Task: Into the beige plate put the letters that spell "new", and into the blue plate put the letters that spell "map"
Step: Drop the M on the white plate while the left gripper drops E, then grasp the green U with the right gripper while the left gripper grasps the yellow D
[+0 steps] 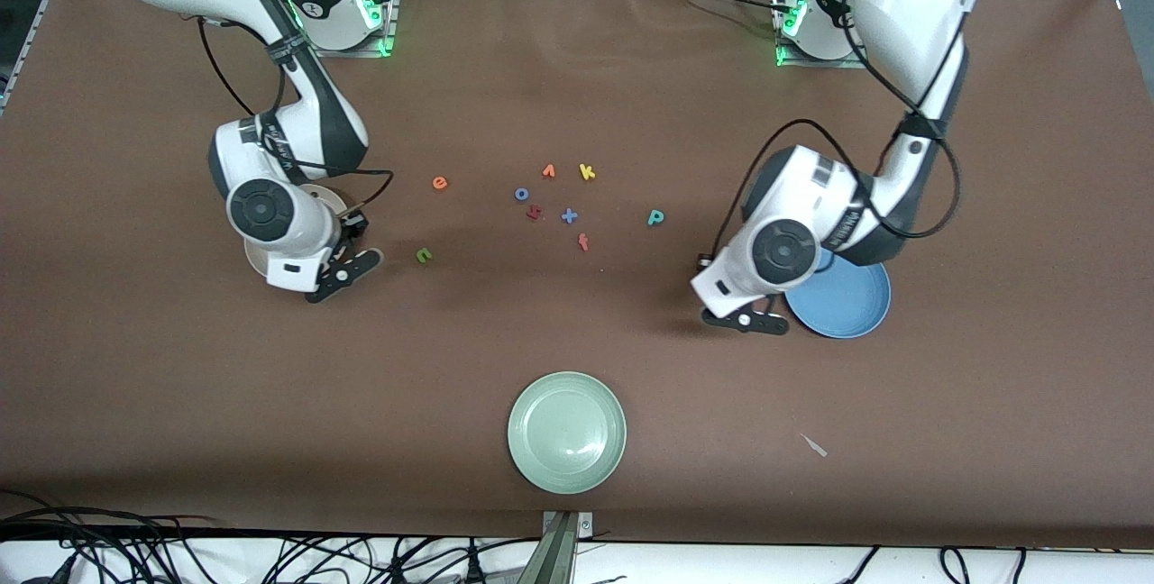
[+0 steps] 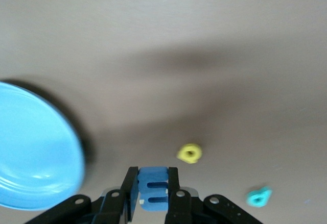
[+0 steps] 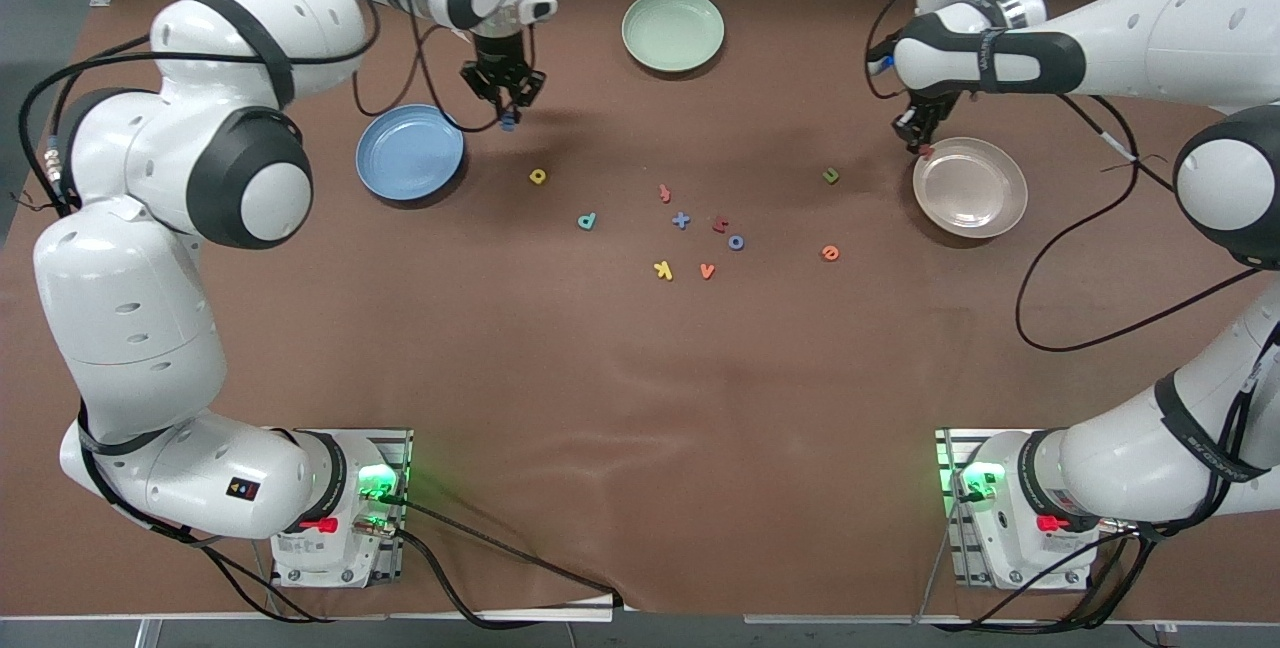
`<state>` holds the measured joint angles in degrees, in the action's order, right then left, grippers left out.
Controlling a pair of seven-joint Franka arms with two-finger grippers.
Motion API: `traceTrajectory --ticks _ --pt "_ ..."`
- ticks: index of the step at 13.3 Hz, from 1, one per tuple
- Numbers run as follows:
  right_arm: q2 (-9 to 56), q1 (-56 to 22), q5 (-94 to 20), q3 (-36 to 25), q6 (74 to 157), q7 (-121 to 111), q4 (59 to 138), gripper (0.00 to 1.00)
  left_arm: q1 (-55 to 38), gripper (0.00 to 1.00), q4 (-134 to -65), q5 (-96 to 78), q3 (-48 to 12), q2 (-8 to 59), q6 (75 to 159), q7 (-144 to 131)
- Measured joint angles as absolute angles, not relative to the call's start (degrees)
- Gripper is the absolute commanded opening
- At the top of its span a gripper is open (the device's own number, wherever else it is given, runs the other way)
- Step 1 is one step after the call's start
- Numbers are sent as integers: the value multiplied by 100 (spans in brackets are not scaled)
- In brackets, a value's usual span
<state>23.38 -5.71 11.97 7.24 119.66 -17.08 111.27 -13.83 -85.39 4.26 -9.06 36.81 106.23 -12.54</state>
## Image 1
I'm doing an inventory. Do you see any beige brown plate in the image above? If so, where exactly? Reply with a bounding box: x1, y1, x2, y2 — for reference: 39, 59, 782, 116
243, 186, 351, 284

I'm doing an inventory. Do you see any brown table cover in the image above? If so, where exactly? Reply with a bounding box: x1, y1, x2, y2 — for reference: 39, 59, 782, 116
0, 0, 1154, 551

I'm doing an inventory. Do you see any blue plate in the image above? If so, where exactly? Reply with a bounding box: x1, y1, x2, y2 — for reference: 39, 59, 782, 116
784, 246, 893, 339

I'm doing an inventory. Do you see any green plate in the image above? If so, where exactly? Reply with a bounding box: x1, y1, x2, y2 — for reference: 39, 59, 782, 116
507, 371, 627, 495

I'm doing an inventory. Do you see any aluminium profile bar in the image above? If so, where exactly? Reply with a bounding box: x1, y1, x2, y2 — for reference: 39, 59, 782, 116
539, 510, 596, 584

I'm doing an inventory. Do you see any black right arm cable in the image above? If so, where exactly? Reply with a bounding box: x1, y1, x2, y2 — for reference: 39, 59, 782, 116
197, 18, 396, 217

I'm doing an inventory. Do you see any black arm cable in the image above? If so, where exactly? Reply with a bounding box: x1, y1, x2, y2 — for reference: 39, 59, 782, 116
197, 18, 396, 217
717, 118, 963, 260

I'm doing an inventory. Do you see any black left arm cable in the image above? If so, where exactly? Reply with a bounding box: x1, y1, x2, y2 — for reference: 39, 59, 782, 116
717, 118, 963, 260

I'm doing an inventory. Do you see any black floor cable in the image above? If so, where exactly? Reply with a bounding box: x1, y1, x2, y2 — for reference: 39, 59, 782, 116
0, 507, 217, 584

